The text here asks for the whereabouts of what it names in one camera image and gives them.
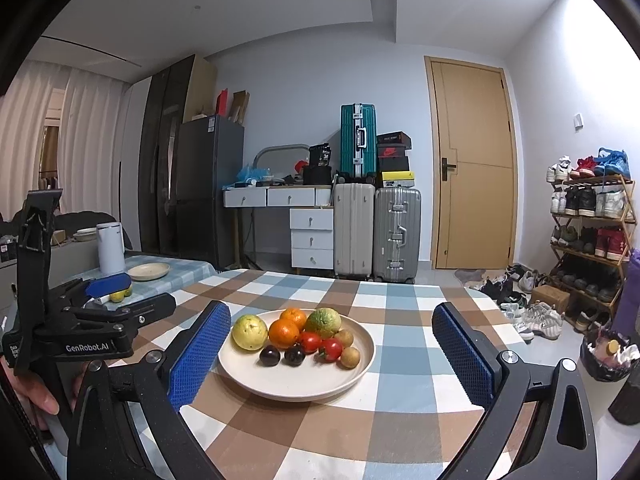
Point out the green citrus fruit far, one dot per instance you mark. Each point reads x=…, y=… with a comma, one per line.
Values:
x=324, y=322

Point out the teal suitcase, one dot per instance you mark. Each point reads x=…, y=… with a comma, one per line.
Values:
x=357, y=140

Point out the white curtain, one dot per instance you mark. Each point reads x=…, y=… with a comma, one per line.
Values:
x=75, y=135

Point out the black printed bag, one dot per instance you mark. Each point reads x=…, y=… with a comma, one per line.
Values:
x=320, y=157

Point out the red tomato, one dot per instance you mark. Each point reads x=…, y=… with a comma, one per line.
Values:
x=310, y=341
x=331, y=349

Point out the white drawer desk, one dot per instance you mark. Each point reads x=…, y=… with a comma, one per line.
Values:
x=310, y=240

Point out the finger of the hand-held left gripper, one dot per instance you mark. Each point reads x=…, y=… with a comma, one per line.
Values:
x=107, y=285
x=145, y=310

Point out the red cap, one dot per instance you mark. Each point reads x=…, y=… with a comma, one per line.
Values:
x=300, y=165

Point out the yellow guava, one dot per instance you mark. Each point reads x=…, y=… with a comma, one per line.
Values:
x=249, y=332

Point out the yellow black shoe box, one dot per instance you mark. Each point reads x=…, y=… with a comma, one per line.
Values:
x=398, y=180

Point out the small beige plate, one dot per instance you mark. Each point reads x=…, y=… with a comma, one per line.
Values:
x=148, y=271

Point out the wooden shoe rack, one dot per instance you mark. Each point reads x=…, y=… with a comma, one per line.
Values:
x=607, y=202
x=587, y=217

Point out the beige round plate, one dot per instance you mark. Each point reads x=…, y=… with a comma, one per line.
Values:
x=300, y=382

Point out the flat cardboard piece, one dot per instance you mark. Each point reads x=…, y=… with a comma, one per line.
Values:
x=240, y=105

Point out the brown blue checked tablecloth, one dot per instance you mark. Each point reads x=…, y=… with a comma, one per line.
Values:
x=400, y=310

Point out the dark wardrobe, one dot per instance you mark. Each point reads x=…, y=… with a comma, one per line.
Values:
x=160, y=160

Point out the cardboard box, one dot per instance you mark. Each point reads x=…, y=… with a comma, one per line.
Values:
x=550, y=297

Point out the orange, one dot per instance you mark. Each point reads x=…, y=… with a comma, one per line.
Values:
x=284, y=334
x=294, y=316

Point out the silver suitcase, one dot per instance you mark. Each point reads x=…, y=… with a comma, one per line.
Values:
x=397, y=235

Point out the black red shoe box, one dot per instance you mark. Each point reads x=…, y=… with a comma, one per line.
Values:
x=392, y=157

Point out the purple bag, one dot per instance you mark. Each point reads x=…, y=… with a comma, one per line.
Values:
x=634, y=280

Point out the dark plum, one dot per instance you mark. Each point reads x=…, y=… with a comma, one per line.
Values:
x=270, y=356
x=294, y=355

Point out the wooden door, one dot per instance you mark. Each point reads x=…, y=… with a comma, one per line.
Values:
x=470, y=160

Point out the heap of scattered shoes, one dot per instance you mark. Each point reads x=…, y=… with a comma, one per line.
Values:
x=540, y=320

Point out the grey arched mirror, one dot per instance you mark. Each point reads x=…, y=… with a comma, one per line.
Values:
x=280, y=149

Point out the red flat box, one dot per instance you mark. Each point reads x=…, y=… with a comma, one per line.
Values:
x=222, y=102

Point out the grey refrigerator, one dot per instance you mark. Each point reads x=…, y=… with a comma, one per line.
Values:
x=210, y=185

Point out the beige suitcase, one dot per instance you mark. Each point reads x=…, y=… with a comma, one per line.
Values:
x=354, y=230

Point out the grey door mat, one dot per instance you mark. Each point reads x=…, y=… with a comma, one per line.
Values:
x=470, y=275

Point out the small yellow-green fruit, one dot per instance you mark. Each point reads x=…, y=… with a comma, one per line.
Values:
x=121, y=295

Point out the white bowl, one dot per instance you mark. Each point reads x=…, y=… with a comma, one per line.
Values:
x=85, y=233

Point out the blue plastic bag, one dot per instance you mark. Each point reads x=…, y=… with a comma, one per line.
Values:
x=252, y=172

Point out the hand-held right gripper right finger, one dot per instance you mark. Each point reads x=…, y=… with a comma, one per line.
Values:
x=462, y=355

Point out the black storage box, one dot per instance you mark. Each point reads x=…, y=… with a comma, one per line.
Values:
x=317, y=176

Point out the black basket of toiletries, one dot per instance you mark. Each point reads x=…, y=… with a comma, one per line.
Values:
x=607, y=355

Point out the person's left hand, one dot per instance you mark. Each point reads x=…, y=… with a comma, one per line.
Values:
x=30, y=395

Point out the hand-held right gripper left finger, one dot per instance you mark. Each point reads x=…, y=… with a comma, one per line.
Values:
x=200, y=355

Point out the white electric kettle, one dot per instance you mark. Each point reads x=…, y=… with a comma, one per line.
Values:
x=110, y=247

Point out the pale blue checked tablecloth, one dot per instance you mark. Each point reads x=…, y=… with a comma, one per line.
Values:
x=190, y=270

